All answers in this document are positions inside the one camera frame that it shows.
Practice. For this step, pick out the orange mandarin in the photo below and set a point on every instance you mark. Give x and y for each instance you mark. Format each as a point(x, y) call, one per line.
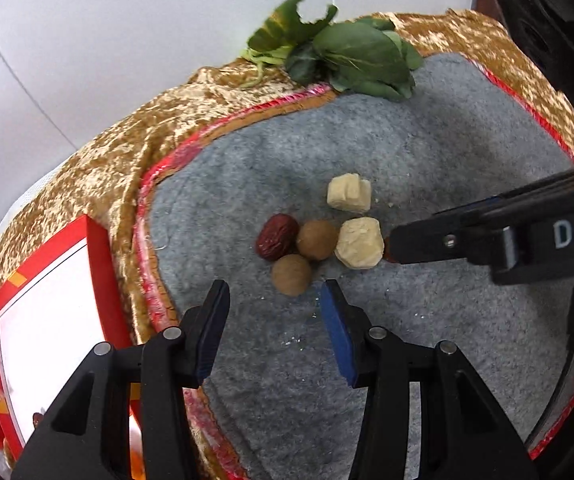
point(136, 457)

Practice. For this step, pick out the red box with white inside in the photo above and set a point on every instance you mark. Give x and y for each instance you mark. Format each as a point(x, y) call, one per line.
point(52, 320)

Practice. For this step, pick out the grey felt mat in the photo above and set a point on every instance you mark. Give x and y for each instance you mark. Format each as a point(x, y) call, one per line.
point(417, 135)

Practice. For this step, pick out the brown longan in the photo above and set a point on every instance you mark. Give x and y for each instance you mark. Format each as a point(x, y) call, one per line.
point(317, 240)
point(292, 275)

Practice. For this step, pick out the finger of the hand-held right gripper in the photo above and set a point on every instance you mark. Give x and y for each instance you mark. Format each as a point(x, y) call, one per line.
point(527, 195)
point(432, 242)

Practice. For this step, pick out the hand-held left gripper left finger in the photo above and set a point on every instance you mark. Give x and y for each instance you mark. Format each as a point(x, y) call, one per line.
point(214, 332)

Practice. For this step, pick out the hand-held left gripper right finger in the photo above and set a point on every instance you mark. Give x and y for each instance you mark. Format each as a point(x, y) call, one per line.
point(339, 340)

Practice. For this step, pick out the leafy green vegetable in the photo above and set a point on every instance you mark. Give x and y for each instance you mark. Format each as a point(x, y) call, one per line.
point(357, 55)

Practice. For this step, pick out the red date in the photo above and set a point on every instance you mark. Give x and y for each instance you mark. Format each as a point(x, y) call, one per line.
point(277, 237)
point(37, 419)

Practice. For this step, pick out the gold velvet cloth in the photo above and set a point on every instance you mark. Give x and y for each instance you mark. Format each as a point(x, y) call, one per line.
point(117, 145)

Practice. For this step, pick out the pale tofu cube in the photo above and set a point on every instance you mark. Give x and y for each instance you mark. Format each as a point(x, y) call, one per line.
point(359, 243)

